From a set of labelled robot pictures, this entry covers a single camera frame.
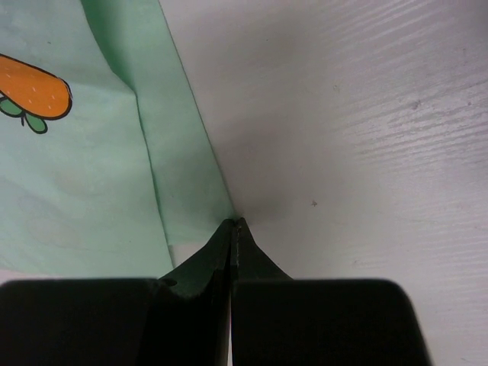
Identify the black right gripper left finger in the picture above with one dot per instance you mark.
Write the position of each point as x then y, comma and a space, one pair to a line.
198, 313

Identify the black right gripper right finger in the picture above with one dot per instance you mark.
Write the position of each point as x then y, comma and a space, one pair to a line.
251, 271

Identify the green cartoon print placemat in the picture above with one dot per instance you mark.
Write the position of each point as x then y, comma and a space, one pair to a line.
105, 162

